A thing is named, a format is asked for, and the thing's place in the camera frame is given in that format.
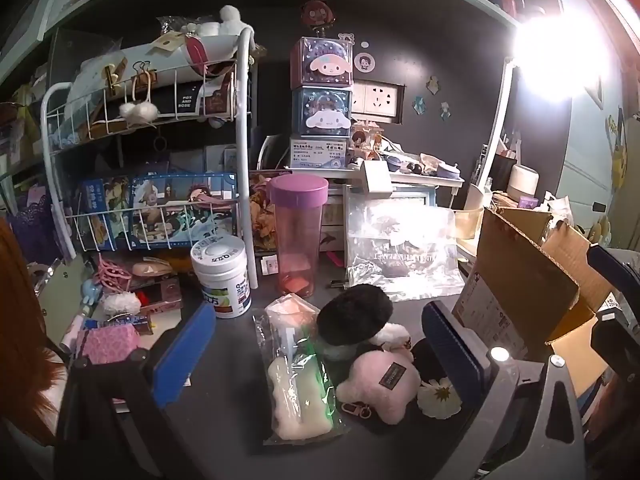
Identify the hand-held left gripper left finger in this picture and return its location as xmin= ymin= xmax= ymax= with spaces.
xmin=55 ymin=304 xmax=217 ymax=480

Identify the small blue figure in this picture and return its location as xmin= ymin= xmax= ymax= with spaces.
xmin=81 ymin=280 xmax=104 ymax=307

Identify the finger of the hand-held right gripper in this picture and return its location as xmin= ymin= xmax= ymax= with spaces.
xmin=591 ymin=310 xmax=640 ymax=378
xmin=586 ymin=242 xmax=640 ymax=307

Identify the pink plush keychain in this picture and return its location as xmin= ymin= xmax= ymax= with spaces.
xmin=336 ymin=349 xmax=422 ymax=425

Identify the white supplement jar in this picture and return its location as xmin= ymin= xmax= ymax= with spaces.
xmin=190 ymin=236 xmax=252 ymax=321

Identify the bobble head figure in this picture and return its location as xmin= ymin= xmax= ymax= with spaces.
xmin=301 ymin=0 xmax=337 ymax=38

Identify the clear bow print plastic bag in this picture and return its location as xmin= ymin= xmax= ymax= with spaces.
xmin=345 ymin=204 xmax=467 ymax=303

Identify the yellow hanging cartoon bag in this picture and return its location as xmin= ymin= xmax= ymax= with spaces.
xmin=605 ymin=107 xmax=633 ymax=177

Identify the black pen holder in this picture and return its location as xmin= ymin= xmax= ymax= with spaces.
xmin=492 ymin=152 xmax=518 ymax=193

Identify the blue cartoon storage box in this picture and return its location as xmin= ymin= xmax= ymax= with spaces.
xmin=291 ymin=85 xmax=354 ymax=139

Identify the brown cardboard box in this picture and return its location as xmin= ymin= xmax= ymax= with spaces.
xmin=452 ymin=206 xmax=618 ymax=398

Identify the black book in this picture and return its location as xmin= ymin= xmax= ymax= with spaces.
xmin=145 ymin=77 xmax=206 ymax=119

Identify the white labelled box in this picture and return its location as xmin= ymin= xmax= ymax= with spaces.
xmin=288 ymin=136 xmax=352 ymax=172

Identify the small acrylic figurine stand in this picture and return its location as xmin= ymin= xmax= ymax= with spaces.
xmin=350 ymin=120 xmax=386 ymax=161

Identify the dried flower picture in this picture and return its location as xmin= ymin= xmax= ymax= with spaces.
xmin=249 ymin=170 xmax=281 ymax=252

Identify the white wire rack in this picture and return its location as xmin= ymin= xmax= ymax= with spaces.
xmin=41 ymin=26 xmax=259 ymax=292

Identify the hanging white pompom pair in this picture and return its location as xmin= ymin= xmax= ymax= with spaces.
xmin=119 ymin=100 xmax=160 ymax=124

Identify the orange hair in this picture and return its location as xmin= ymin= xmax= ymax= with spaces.
xmin=0 ymin=217 xmax=68 ymax=448

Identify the pink hair claw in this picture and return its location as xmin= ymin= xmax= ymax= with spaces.
xmin=96 ymin=254 xmax=135 ymax=294

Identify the large anime puzzle box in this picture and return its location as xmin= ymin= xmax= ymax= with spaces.
xmin=127 ymin=172 xmax=239 ymax=252

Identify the white desk shelf tray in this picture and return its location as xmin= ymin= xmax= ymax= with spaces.
xmin=286 ymin=162 xmax=467 ymax=209

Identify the pink cartoon storage box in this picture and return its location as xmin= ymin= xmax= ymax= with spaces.
xmin=290 ymin=36 xmax=356 ymax=89

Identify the white plush doll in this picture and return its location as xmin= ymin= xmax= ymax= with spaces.
xmin=192 ymin=4 xmax=256 ymax=38

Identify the wall power outlet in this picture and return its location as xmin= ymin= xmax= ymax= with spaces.
xmin=350 ymin=80 xmax=405 ymax=125

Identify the pink checkered box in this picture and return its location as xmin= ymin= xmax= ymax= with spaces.
xmin=75 ymin=323 xmax=142 ymax=366

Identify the white desk lamp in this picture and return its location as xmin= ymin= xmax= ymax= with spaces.
xmin=462 ymin=10 xmax=601 ymax=212

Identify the white humidifier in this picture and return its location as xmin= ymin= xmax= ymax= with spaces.
xmin=506 ymin=164 xmax=542 ymax=204

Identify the pink tumbler with purple lid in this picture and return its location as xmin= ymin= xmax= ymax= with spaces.
xmin=266 ymin=175 xmax=330 ymax=298

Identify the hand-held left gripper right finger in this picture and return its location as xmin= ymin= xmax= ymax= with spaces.
xmin=421 ymin=301 xmax=588 ymax=480

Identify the black fluffy pompom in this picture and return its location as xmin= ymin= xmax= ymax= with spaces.
xmin=316 ymin=283 xmax=394 ymax=361

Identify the blue anime box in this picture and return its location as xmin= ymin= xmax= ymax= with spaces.
xmin=75 ymin=176 xmax=133 ymax=252

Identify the white fabric flower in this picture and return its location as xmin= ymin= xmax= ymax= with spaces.
xmin=416 ymin=376 xmax=463 ymax=421

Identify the plastic bag of sponges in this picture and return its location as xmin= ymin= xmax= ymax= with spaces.
xmin=251 ymin=295 xmax=352 ymax=446

